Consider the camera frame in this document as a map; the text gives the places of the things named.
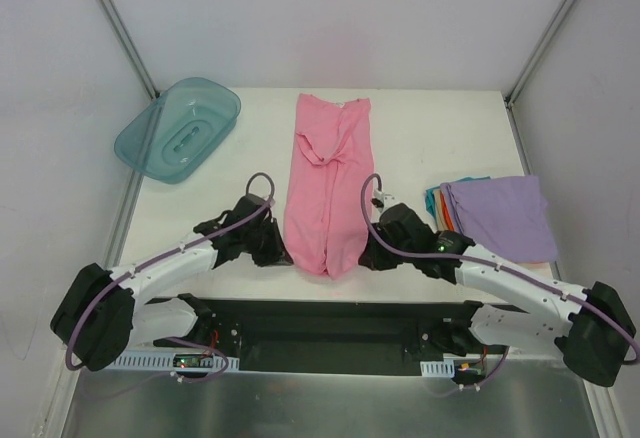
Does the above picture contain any pink t shirt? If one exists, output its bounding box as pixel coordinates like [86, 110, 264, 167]
[284, 94, 374, 279]

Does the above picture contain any aluminium frame post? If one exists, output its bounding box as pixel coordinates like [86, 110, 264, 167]
[96, 0, 160, 100]
[504, 0, 579, 109]

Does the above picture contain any white cable duct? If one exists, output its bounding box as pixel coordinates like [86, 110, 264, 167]
[107, 351, 240, 373]
[420, 359, 456, 379]

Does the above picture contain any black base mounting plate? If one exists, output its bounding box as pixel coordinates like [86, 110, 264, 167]
[185, 299, 505, 376]

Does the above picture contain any purple folded t shirt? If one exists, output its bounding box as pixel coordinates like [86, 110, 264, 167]
[440, 175, 558, 263]

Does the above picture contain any teal plastic tub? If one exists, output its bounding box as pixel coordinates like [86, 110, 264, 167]
[114, 77, 241, 185]

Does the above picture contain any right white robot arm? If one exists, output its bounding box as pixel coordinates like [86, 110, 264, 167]
[360, 198, 639, 387]

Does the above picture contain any teal folded t shirt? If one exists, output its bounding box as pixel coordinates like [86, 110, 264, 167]
[424, 176, 489, 218]

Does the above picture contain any right white cable duct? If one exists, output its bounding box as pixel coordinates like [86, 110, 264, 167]
[420, 359, 456, 379]

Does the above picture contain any right aluminium frame post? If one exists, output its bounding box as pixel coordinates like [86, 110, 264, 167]
[504, 0, 579, 109]

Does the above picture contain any left aluminium frame post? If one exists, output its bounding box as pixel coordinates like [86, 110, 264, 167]
[96, 0, 160, 100]

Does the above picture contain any left white cable duct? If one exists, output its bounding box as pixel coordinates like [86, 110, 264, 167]
[107, 351, 240, 373]

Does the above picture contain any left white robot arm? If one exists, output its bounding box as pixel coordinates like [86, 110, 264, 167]
[50, 194, 293, 371]

